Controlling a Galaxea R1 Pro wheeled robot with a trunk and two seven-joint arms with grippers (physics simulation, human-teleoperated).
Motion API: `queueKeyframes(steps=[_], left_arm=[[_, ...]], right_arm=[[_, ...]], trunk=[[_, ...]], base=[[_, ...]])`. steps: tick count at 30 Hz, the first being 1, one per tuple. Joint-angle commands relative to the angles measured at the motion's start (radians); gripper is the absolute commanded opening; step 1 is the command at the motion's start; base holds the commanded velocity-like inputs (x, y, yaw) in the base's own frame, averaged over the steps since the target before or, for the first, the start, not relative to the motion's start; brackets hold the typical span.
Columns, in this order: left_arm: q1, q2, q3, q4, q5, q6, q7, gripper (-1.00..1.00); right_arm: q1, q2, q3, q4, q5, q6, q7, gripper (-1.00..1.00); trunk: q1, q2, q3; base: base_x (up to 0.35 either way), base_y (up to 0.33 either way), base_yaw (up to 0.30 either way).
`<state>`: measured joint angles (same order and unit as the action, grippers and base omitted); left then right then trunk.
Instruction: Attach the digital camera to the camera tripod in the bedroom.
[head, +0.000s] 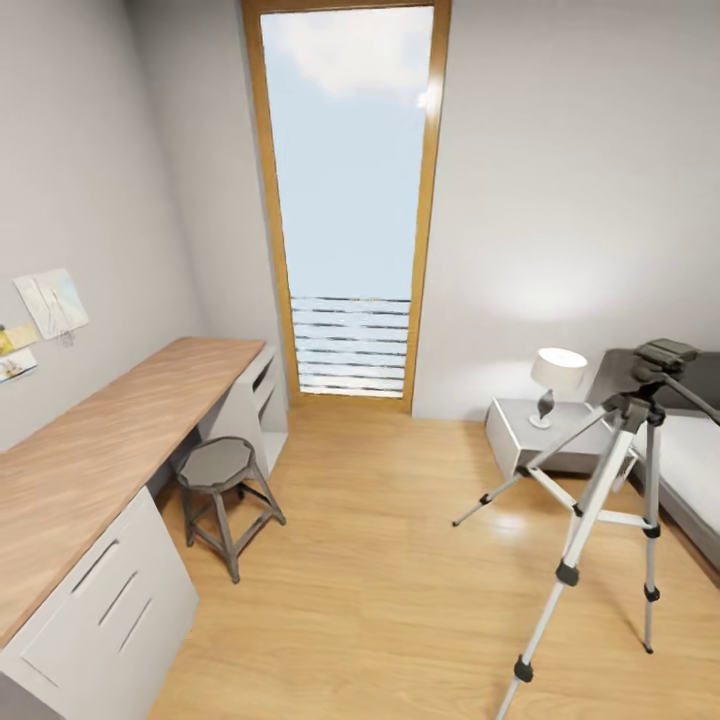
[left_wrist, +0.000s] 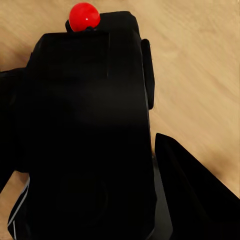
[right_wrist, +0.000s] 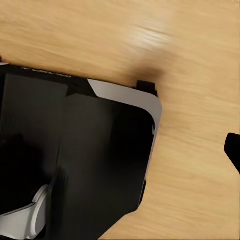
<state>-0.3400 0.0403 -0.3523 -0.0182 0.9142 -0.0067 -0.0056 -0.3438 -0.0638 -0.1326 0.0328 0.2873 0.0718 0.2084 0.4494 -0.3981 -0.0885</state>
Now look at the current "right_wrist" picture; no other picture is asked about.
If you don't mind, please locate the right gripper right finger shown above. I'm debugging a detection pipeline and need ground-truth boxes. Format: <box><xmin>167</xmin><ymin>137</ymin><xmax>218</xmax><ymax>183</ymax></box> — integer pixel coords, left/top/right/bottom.
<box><xmin>224</xmin><ymin>133</ymin><xmax>240</xmax><ymax>173</ymax></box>

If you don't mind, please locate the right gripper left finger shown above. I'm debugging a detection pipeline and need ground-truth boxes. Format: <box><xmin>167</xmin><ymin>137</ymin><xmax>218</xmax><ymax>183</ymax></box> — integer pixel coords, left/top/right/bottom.
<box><xmin>0</xmin><ymin>133</ymin><xmax>26</xmax><ymax>193</ymax></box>

